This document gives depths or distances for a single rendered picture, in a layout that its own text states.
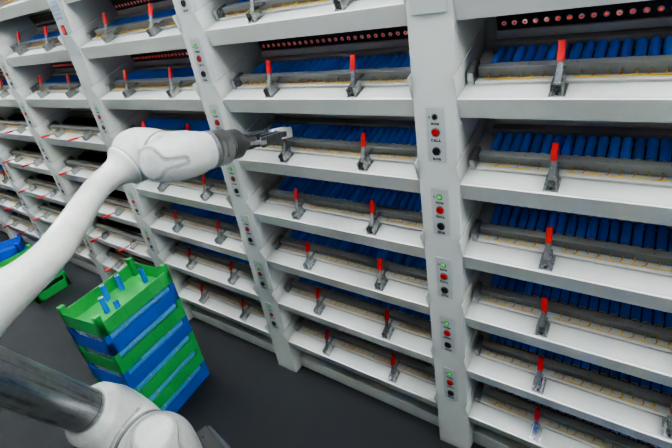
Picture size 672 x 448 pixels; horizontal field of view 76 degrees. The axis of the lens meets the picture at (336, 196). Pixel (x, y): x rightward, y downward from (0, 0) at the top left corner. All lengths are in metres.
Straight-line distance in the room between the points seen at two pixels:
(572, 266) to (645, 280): 0.13
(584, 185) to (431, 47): 0.40
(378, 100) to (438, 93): 0.14
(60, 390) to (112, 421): 0.16
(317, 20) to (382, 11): 0.17
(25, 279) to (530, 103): 0.93
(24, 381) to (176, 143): 0.58
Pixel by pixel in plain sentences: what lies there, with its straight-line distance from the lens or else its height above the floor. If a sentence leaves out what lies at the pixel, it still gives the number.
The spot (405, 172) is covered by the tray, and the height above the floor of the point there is 0.93.
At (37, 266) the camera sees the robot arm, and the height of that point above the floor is 1.01.
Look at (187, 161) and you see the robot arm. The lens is 0.97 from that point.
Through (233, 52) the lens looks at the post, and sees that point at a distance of 1.37.
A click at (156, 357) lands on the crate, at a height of 0.27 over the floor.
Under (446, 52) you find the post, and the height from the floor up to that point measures 1.21.
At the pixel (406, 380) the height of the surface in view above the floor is 0.18.
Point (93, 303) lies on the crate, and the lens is 1.79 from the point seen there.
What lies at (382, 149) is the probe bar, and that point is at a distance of 1.11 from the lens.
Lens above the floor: 1.35
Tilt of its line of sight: 25 degrees down
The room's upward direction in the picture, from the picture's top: 10 degrees counter-clockwise
